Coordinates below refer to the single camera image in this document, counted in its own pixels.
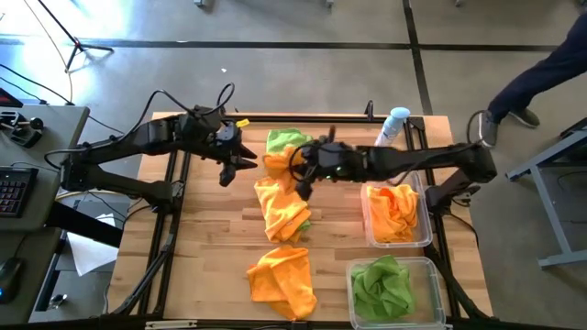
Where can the clear plastic bin with label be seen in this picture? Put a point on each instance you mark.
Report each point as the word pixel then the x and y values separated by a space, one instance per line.
pixel 431 298

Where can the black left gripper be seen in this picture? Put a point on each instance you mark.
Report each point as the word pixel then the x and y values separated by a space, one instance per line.
pixel 229 146

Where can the black aluminium rig frame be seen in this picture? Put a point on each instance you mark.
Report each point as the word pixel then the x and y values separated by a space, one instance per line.
pixel 321 119

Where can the black tripod stand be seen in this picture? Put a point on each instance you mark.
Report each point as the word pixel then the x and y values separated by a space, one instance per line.
pixel 77 44

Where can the yellow tag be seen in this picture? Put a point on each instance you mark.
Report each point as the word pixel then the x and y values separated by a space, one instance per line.
pixel 243 123

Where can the black jointed frame strut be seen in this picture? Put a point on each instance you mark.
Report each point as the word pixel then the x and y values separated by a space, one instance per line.
pixel 144 279
pixel 458 284

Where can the small silver object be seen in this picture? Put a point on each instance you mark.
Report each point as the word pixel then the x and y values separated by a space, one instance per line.
pixel 58 300

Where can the white label strip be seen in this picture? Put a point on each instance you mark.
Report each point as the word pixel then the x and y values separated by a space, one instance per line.
pixel 169 324

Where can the blue spray bottle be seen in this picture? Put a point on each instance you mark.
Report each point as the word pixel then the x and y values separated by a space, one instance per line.
pixel 390 130

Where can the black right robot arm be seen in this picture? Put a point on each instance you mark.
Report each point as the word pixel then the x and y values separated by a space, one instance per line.
pixel 413 160

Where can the grey desk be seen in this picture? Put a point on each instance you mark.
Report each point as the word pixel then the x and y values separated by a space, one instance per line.
pixel 32 275
pixel 55 146

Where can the red black box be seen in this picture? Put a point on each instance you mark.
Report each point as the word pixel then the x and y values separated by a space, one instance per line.
pixel 7 98

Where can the black keyboard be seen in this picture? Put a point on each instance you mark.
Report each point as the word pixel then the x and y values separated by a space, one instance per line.
pixel 16 192

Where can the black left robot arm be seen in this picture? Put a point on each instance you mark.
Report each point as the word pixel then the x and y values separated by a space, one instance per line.
pixel 156 135

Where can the orange microfiber towel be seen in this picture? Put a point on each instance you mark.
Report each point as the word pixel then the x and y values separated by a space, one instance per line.
pixel 277 162
pixel 280 206
pixel 387 194
pixel 284 284
pixel 394 220

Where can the black rail clip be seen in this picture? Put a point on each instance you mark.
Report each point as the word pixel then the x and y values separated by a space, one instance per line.
pixel 369 110

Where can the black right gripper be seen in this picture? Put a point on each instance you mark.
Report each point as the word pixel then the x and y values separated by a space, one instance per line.
pixel 335 160

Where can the green microfiber towel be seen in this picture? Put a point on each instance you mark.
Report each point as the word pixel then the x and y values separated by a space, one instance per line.
pixel 284 137
pixel 380 289
pixel 305 225

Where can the grey metal table frame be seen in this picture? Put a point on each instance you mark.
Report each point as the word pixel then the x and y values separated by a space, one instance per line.
pixel 564 259

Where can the white paper sheet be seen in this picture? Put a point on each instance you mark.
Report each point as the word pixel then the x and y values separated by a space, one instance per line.
pixel 87 252

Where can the black computer mouse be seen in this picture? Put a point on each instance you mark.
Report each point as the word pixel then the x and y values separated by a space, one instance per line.
pixel 9 279

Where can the person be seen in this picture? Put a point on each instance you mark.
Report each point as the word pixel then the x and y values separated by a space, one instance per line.
pixel 541 78

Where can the black clamp device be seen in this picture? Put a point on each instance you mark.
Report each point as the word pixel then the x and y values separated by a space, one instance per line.
pixel 23 133

